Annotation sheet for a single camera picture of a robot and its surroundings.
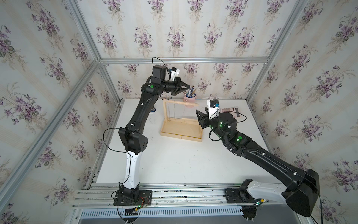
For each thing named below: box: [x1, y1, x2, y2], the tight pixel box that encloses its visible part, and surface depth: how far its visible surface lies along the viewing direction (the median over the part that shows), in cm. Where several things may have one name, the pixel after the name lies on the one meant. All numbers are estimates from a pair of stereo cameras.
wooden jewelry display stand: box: [160, 99, 204, 142], surface depth 102 cm
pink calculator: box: [220, 106, 241, 120], surface depth 113 cm
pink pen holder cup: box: [183, 95, 197, 109], surface depth 112 cm
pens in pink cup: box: [182, 85, 197, 98], surface depth 113 cm
